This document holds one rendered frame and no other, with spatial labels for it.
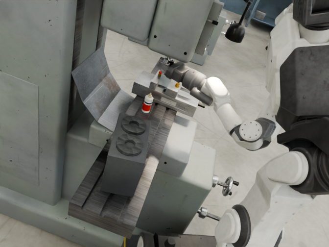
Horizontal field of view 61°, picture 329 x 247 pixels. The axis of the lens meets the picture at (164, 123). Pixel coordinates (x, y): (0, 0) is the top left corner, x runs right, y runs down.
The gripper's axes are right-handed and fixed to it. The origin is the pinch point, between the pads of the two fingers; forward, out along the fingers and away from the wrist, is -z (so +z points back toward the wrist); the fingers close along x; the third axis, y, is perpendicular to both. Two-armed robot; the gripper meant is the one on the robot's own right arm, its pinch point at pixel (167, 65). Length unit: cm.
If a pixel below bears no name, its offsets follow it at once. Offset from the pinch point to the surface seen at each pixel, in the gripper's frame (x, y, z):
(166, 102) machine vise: -9.7, 24.3, 1.2
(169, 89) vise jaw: -9.2, 16.1, 0.6
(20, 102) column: 42, 30, -44
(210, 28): -2.2, -22.2, 11.7
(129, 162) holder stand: 48, 9, 22
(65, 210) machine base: 32, 103, -21
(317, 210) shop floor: -134, 124, 126
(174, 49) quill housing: 8.8, -12.4, 5.1
